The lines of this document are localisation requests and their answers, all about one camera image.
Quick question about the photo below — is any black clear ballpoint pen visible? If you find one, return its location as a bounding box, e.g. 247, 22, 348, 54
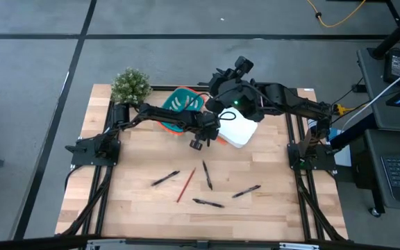
201, 160, 214, 191
151, 170, 181, 188
231, 185, 262, 199
192, 198, 226, 209

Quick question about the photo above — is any yellow power plug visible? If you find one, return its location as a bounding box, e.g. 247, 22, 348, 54
333, 103, 349, 117

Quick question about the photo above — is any red pencil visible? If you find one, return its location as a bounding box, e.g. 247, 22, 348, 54
176, 167, 197, 203

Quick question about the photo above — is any white cable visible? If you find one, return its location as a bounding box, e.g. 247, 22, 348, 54
340, 60, 400, 133

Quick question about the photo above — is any white plastic bin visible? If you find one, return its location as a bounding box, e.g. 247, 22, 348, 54
217, 106, 258, 149

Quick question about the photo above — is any black power device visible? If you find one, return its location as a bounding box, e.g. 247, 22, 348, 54
383, 48, 400, 85

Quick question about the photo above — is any black camera rig bar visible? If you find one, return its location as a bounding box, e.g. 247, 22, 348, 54
0, 235, 400, 250

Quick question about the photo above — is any green plant in black pot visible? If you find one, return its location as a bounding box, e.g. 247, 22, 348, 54
110, 67, 153, 106

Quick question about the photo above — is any white and blue floor box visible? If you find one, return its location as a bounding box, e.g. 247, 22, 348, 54
324, 126, 352, 167

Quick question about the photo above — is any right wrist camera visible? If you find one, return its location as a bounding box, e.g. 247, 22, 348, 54
233, 55, 256, 74

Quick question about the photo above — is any black mounting plate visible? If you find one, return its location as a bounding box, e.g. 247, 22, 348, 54
64, 137, 122, 167
287, 144, 337, 171

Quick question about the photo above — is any black aluminium table frame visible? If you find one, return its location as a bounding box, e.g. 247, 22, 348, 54
56, 78, 350, 244

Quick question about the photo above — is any yellow extension cable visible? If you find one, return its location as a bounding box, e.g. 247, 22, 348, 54
306, 0, 367, 28

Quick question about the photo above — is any black power cable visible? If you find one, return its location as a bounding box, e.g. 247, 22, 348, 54
321, 76, 366, 121

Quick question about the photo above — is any green basket with orange rim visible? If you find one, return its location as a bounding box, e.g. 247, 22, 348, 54
160, 86, 208, 135

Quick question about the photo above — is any black side desk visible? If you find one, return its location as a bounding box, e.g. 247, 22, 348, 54
330, 47, 400, 218

